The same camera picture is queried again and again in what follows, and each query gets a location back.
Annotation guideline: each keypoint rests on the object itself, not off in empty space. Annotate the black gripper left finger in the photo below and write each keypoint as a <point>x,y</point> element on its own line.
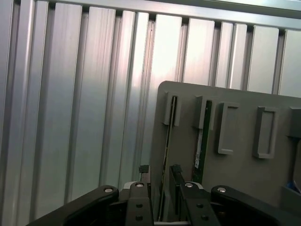
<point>94,203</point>

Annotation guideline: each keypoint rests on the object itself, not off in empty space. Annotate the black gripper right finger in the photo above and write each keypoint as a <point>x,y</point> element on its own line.
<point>235,206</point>

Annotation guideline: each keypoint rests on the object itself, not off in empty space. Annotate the grey parts rack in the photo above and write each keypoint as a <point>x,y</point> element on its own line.
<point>240,164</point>

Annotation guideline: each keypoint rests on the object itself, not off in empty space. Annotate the hard disk in blue caddy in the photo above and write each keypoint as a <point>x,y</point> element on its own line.
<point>298,162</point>

